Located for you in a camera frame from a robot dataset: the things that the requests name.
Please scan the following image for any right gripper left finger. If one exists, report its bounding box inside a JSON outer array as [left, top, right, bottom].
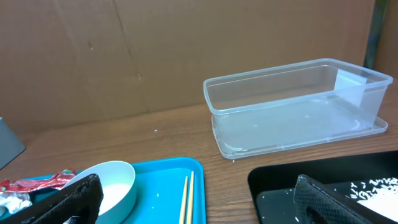
[[1, 174, 103, 224]]

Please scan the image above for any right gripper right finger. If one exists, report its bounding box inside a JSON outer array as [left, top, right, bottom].
[[294, 175, 397, 224]]

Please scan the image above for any grey dishwasher rack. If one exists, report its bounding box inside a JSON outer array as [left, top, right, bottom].
[[0, 118, 26, 169]]

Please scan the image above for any red snack wrapper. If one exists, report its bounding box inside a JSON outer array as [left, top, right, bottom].
[[1, 169, 77, 193]]

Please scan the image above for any grey-green bowl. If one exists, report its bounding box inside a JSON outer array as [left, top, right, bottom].
[[64, 161, 137, 224]]

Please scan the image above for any black plastic tray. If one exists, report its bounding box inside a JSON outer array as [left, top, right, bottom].
[[248, 151, 397, 223]]

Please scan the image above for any crumpled white tissue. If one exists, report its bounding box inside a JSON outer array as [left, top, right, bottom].
[[1, 192, 32, 215]]

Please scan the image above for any pile of white rice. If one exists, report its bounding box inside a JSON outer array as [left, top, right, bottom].
[[349, 177, 397, 222]]

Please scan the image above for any teal plastic tray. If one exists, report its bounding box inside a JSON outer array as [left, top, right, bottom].
[[0, 156, 207, 224]]

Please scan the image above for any left wooden chopstick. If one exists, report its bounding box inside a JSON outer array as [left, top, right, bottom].
[[178, 176, 188, 224]]

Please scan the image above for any wooden chopstick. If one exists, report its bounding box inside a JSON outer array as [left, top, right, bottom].
[[178, 176, 188, 224], [185, 171, 195, 224]]

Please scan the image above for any clear plastic container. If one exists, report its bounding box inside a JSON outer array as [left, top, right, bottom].
[[203, 58, 393, 160]]

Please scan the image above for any right wooden chopstick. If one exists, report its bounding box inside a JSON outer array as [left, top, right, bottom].
[[185, 171, 195, 224]]

